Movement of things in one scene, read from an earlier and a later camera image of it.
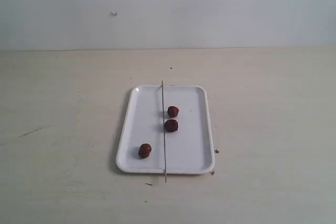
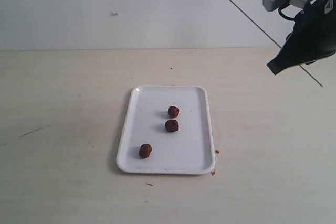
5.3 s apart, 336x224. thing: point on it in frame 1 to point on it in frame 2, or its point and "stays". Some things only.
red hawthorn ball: (144, 150) stays
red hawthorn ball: (172, 112) stays
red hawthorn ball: (171, 125) stays
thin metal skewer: (164, 129) to (255, 22)
